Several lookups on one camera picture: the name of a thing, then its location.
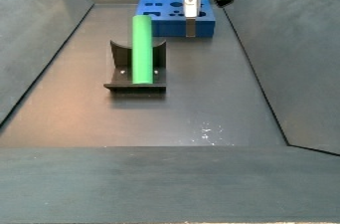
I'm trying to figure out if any blue foam shape-sorter block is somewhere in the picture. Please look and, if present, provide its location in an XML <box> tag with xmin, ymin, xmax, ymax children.
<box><xmin>136</xmin><ymin>0</ymin><xmax>215</xmax><ymax>38</ymax></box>

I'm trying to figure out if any black cradle fixture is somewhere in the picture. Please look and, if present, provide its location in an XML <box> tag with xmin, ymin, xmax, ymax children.
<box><xmin>104</xmin><ymin>42</ymin><xmax>167</xmax><ymax>93</ymax></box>

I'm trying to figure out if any green cylinder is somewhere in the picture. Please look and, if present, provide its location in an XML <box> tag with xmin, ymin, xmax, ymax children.
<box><xmin>133</xmin><ymin>15</ymin><xmax>153</xmax><ymax>84</ymax></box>

